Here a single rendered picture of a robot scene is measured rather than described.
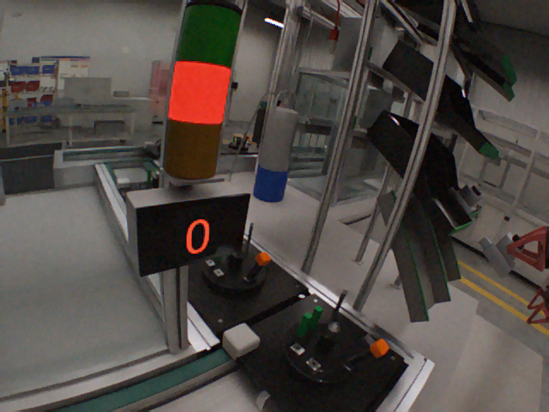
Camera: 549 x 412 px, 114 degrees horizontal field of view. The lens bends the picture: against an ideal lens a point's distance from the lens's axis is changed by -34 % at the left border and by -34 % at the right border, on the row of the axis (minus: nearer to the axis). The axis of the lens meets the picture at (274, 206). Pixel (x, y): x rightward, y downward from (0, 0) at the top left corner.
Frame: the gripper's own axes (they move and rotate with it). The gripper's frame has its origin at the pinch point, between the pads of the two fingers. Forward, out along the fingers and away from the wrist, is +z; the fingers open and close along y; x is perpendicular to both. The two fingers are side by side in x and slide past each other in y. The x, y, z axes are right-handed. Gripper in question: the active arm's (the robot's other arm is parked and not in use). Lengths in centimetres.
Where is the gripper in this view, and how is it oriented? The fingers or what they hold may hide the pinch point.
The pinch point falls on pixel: (513, 246)
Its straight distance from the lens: 57.5
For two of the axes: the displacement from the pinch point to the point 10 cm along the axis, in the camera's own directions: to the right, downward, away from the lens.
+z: -5.4, 0.4, 8.4
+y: -8.4, 0.5, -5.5
